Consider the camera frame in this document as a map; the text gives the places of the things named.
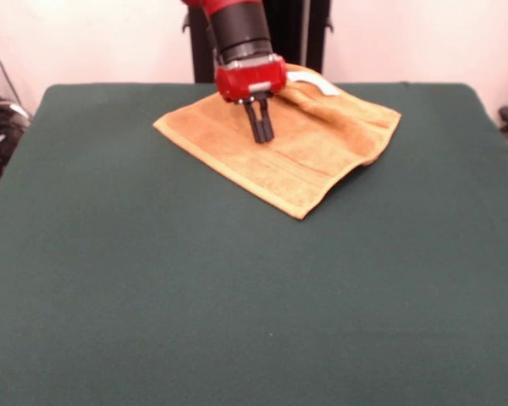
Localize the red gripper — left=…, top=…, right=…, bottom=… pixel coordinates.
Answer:
left=214, top=54, right=289, bottom=145

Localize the orange-tan terry towel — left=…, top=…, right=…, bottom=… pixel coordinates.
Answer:
left=152, top=63, right=403, bottom=221

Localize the dark green table cloth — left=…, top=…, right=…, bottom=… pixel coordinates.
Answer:
left=0, top=82, right=508, bottom=406

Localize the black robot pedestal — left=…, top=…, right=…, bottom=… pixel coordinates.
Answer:
left=181, top=0, right=335, bottom=85

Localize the grey-white cable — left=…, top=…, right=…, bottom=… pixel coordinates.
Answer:
left=0, top=99, right=31, bottom=123

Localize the black cable bundle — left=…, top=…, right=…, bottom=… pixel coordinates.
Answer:
left=0, top=107, right=29, bottom=184

